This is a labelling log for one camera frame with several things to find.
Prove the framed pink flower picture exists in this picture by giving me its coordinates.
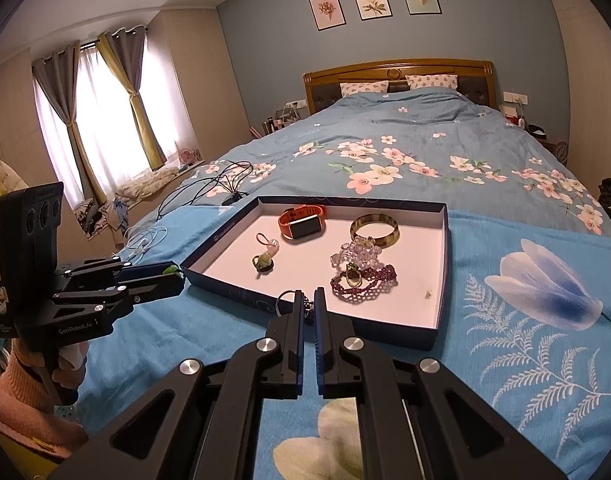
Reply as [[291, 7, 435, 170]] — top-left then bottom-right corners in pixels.
[[309, 0, 346, 31]]

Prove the yellow cloth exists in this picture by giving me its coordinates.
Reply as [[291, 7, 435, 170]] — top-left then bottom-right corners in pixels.
[[0, 427, 66, 473]]

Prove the gold bangle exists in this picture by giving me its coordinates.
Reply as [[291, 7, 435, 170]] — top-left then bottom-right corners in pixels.
[[349, 213, 400, 250]]

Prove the bright blue flower blanket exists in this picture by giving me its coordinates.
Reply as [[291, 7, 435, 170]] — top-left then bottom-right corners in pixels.
[[78, 205, 611, 480]]

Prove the black cable bundle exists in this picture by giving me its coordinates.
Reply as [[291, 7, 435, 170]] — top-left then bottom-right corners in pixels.
[[156, 160, 256, 221]]

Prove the purple bead bracelet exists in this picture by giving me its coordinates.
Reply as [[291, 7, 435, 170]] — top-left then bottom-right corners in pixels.
[[330, 262, 399, 303]]

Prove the white dotted pillow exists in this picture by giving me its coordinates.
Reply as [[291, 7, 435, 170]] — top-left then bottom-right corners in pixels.
[[340, 80, 390, 98], [405, 74, 459, 92]]

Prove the white sheer curtain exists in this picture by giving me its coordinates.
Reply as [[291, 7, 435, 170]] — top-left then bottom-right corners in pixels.
[[33, 35, 196, 201]]

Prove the nightstand clutter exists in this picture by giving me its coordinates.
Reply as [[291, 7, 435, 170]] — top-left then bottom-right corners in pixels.
[[250, 107, 306, 138]]

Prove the teal perforated plastic piece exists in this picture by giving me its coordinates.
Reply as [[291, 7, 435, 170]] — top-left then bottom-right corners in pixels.
[[53, 402, 81, 423]]

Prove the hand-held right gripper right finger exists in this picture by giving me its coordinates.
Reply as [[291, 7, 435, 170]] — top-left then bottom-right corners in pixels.
[[313, 286, 541, 480]]

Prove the silver ring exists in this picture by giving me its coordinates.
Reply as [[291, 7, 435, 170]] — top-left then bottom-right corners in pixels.
[[277, 289, 306, 315]]

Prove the person's left hand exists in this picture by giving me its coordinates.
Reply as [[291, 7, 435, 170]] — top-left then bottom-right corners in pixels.
[[50, 345, 86, 386]]

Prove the white cable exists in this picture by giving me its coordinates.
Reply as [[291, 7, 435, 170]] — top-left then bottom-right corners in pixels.
[[114, 225, 169, 261]]

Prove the pile of clothes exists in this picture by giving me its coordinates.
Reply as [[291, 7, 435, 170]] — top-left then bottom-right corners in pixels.
[[73, 197, 131, 241]]

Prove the grey and olive curtain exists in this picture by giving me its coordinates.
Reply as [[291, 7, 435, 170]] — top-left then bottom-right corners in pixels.
[[32, 40, 106, 206], [96, 25, 167, 171]]

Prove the orange smartwatch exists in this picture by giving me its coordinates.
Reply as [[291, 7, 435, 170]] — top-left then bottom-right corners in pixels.
[[278, 205, 329, 241]]

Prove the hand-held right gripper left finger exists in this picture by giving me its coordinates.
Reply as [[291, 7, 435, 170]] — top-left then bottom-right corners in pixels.
[[86, 288, 307, 480]]

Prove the pink charm with bead cord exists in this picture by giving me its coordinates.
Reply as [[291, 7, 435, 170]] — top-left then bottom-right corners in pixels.
[[256, 232, 282, 258]]

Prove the beige down jacket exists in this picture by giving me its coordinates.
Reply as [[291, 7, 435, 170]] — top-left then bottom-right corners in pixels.
[[0, 155, 24, 201]]

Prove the wooden bed headboard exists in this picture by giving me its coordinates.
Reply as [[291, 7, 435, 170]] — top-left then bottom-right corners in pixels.
[[303, 59, 499, 115]]

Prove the framed white flower picture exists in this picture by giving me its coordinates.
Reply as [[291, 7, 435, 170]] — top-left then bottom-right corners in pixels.
[[352, 0, 390, 22]]

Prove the person's left forearm pink sleeve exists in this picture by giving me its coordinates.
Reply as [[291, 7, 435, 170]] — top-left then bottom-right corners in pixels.
[[0, 345, 89, 461]]

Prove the dark blue shallow box tray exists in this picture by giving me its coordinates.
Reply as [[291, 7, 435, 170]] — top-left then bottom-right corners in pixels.
[[180, 196, 451, 352]]

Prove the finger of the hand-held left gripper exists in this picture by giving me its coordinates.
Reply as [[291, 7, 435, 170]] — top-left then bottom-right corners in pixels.
[[53, 275, 185, 315], [58, 257, 179, 286]]

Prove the folded quilt on windowsill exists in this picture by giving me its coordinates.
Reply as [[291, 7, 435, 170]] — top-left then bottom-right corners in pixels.
[[116, 167, 179, 198]]

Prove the clear crystal bead bracelet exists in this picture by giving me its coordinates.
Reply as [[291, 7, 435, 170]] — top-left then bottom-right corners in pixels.
[[329, 237, 381, 268]]

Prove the blue floral duvet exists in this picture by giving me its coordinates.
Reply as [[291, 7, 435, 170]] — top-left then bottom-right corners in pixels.
[[120, 87, 606, 241]]

